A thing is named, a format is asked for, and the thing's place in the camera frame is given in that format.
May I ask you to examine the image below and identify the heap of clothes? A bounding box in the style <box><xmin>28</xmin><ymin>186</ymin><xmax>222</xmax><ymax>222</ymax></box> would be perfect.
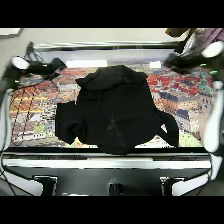
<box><xmin>165</xmin><ymin>27</ymin><xmax>224</xmax><ymax>58</ymax></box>

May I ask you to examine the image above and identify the black garment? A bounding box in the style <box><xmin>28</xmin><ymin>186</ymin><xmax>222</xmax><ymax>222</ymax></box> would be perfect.
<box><xmin>54</xmin><ymin>64</ymin><xmax>180</xmax><ymax>156</ymax></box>

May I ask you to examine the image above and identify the silver frame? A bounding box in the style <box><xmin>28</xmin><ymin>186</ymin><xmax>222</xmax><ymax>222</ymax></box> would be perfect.
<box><xmin>0</xmin><ymin>41</ymin><xmax>224</xmax><ymax>197</ymax></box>

